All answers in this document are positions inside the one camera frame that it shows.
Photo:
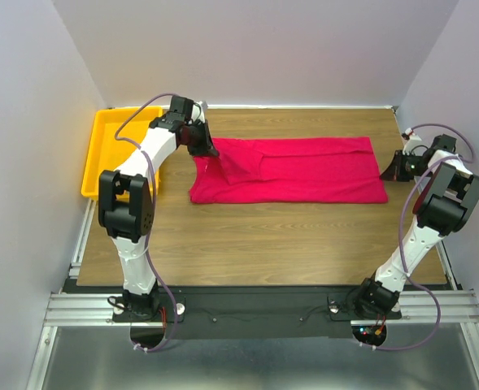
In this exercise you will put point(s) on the aluminium frame rail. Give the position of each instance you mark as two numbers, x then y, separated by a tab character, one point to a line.
77	328

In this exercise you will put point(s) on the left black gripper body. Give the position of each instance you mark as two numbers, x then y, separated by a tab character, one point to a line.
190	141

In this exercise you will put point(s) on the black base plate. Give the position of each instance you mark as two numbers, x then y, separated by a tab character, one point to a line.
204	313

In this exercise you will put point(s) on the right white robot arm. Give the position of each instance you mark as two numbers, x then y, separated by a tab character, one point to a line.
443	207

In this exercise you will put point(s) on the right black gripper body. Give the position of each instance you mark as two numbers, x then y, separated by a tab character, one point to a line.
412	167

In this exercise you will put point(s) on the yellow plastic tray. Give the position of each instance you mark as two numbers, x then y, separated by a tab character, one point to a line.
105	152

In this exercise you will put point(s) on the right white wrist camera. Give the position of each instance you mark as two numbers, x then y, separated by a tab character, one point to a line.
411	141

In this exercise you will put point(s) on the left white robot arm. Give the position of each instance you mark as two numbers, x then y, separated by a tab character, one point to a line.
126	198

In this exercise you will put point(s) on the red t shirt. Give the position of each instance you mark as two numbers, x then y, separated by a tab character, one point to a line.
323	169

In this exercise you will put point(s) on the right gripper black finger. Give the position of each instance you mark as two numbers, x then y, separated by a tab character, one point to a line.
391	173
399	158

